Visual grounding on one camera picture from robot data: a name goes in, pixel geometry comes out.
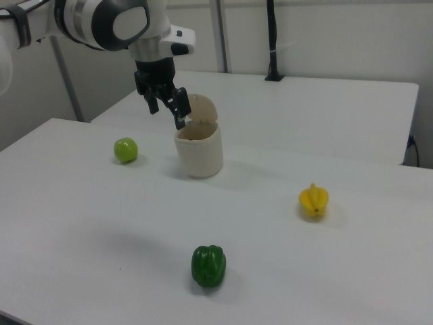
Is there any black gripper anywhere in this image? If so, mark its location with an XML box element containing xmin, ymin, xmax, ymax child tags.
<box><xmin>133</xmin><ymin>56</ymin><xmax>192</xmax><ymax>131</ymax></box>

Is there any cream garbage bin lid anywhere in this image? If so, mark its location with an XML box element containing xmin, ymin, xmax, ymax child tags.
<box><xmin>184</xmin><ymin>93</ymin><xmax>219</xmax><ymax>126</ymax></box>

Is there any cream plastic garbage bin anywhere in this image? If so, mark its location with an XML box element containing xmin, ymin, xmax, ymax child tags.
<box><xmin>173</xmin><ymin>121</ymin><xmax>225</xmax><ymax>179</ymax></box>

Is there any green toy apple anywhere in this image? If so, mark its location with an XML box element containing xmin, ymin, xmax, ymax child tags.
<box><xmin>113</xmin><ymin>137</ymin><xmax>139</xmax><ymax>165</ymax></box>

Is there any dark green toy bell pepper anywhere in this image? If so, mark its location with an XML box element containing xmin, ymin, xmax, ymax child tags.
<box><xmin>191</xmin><ymin>244</ymin><xmax>227</xmax><ymax>288</ymax></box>

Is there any yellow toy starfruit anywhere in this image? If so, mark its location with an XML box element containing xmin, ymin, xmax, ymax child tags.
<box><xmin>298</xmin><ymin>182</ymin><xmax>330</xmax><ymax>223</ymax></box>

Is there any grey metal frame post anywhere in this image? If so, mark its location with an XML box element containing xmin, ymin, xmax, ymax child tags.
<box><xmin>49</xmin><ymin>33</ymin><xmax>85</xmax><ymax>123</ymax></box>
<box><xmin>212</xmin><ymin>0</ymin><xmax>230</xmax><ymax>74</ymax></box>

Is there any black camera stand pole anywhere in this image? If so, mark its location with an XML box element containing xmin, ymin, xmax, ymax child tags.
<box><xmin>263</xmin><ymin>0</ymin><xmax>286</xmax><ymax>83</ymax></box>

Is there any black cable at table edge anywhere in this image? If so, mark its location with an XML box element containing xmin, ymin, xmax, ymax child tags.
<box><xmin>407</xmin><ymin>134</ymin><xmax>421</xmax><ymax>167</ymax></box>

